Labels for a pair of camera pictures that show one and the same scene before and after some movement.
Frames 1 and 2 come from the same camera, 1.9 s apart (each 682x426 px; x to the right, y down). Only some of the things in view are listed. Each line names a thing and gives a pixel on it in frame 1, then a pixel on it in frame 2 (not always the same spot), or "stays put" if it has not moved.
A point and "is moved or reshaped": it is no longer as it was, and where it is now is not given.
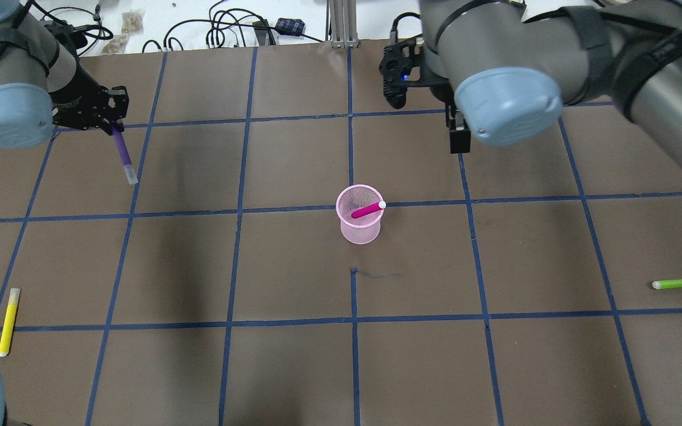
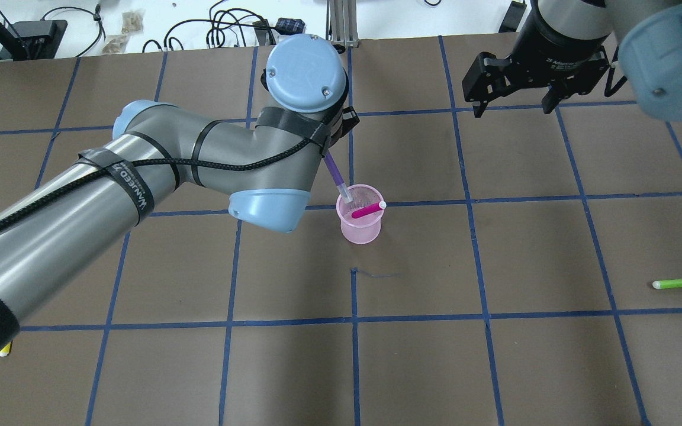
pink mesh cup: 363,229 stays put
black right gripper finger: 460,140 → 554,96
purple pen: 124,155 is moved or reshaped
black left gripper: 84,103 → 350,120
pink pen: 381,205 stays put
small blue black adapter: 289,26 stays put
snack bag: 132,21 stays put
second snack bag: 116,46 stays put
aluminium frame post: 343,17 stays put
